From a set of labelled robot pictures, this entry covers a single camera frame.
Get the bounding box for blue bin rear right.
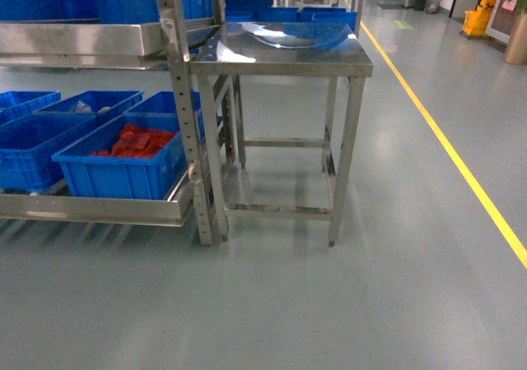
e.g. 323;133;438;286
123;91;205;140

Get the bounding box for blue bin with red bags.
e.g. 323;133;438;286
52;115;186;200

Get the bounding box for blue bin with plastic bag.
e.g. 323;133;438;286
35;90;143;117

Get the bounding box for blue empty bin front left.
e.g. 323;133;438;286
1;114;97;192

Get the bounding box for red bubble wrap bags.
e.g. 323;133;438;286
90;124;176;158

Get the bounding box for stainless steel table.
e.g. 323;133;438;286
190;22;373;246

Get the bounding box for steel shelving rack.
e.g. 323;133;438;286
1;0;221;245

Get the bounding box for yellow mop bucket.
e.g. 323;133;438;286
463;0;497;37

